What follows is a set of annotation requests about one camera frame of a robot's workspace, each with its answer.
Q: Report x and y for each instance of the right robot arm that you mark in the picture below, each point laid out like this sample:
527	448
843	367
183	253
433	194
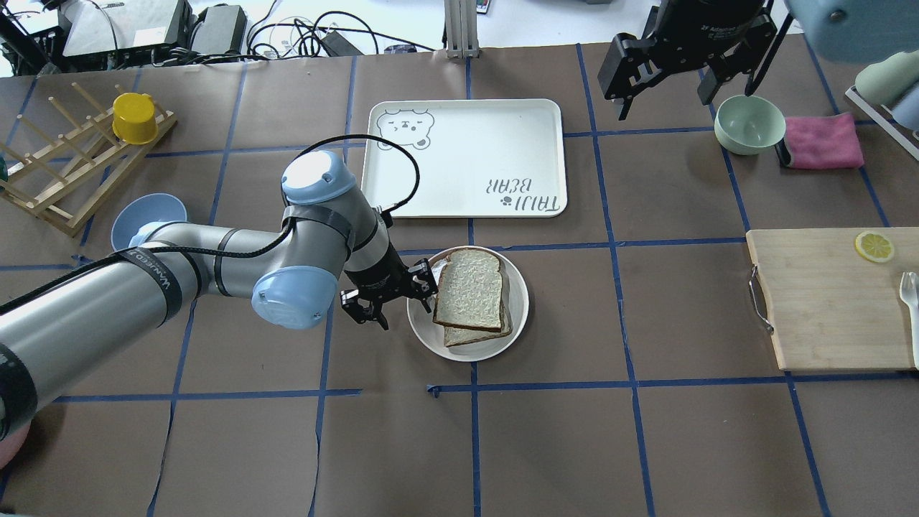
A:
842	31

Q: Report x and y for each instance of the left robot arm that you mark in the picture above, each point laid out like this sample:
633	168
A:
332	247

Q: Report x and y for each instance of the blue bowl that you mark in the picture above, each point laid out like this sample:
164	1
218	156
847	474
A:
147	219

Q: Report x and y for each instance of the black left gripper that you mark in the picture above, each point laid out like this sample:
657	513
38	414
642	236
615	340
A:
374	271

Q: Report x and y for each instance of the pink bowl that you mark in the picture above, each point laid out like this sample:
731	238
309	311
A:
11	444

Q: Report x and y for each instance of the lemon slice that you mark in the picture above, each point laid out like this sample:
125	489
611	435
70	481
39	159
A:
874	247

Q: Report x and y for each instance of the wooden cutting board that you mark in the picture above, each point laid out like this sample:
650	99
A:
830	308

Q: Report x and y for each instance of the pink cloth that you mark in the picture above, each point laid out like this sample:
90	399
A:
820	143

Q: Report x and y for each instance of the white plastic fork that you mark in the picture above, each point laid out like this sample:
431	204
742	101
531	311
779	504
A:
909	297

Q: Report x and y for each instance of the cream bear serving tray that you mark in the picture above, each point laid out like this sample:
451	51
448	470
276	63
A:
467	158

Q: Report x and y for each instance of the green bowl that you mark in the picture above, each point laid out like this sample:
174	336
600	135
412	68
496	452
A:
748	126

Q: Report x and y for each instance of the wooden dish rack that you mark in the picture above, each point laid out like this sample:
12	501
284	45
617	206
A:
65	182

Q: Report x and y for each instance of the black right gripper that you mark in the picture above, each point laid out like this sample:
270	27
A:
707	29

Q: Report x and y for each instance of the white wire cup rack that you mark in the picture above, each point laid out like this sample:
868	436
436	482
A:
907	139

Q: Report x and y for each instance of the yellow cup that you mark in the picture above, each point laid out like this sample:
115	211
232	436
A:
135	118

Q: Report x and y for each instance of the bread slice in plate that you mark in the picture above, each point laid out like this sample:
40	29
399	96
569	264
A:
455	336

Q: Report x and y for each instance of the white bread slice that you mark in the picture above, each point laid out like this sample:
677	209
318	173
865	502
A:
470	291

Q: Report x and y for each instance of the blue cup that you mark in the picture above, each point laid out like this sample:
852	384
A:
905	112

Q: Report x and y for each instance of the cream round plate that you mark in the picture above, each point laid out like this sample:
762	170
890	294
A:
515	296

